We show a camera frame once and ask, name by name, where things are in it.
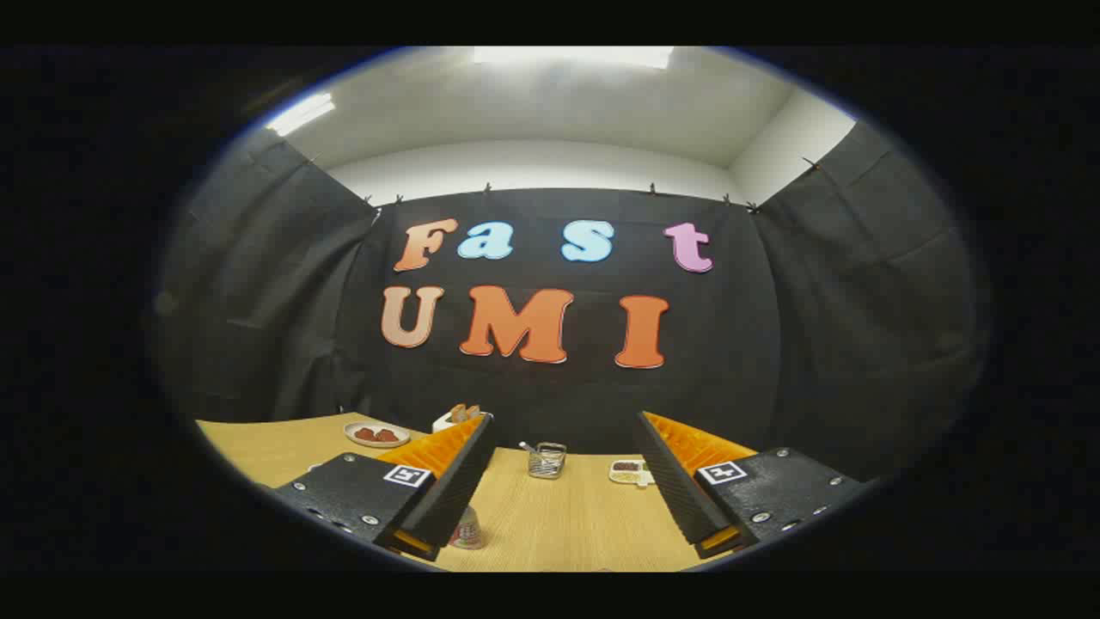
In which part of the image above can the silver juice bottle red label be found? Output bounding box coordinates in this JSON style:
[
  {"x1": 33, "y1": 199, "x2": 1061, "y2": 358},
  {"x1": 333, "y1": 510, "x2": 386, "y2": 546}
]
[{"x1": 447, "y1": 506, "x2": 487, "y2": 551}]

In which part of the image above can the white divided condiment dish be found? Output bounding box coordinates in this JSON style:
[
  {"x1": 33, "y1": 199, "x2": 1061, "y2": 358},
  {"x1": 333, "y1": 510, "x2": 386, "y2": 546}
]
[{"x1": 608, "y1": 459, "x2": 656, "y2": 488}]

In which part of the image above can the narrow ceiling light strip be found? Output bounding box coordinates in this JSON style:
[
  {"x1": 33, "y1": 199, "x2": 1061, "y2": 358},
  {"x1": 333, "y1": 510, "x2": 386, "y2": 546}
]
[{"x1": 265, "y1": 93, "x2": 336, "y2": 137}]

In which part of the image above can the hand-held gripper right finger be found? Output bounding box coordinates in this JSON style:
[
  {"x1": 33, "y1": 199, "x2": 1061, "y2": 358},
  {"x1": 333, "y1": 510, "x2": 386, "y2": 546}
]
[{"x1": 634, "y1": 411, "x2": 866, "y2": 561}]

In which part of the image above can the small white plate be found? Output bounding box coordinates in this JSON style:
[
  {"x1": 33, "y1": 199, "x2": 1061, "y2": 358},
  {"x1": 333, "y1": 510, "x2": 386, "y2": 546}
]
[{"x1": 344, "y1": 421, "x2": 412, "y2": 449}]

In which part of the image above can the light wooden table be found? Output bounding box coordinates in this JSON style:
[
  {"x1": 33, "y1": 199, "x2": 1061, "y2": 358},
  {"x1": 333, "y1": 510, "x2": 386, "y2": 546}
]
[{"x1": 196, "y1": 413, "x2": 759, "y2": 573}]

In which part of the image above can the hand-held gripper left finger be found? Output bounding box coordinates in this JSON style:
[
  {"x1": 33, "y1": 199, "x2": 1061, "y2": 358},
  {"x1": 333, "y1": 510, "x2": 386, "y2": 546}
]
[{"x1": 273, "y1": 413, "x2": 498, "y2": 562}]

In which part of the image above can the white toaster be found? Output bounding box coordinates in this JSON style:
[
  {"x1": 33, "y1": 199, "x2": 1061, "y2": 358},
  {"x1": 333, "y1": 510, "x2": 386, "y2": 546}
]
[{"x1": 432, "y1": 404, "x2": 486, "y2": 433}]

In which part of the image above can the metal wire basket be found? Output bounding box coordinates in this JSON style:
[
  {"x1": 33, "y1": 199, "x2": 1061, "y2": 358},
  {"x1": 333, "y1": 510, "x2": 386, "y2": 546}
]
[{"x1": 527, "y1": 442, "x2": 567, "y2": 480}]

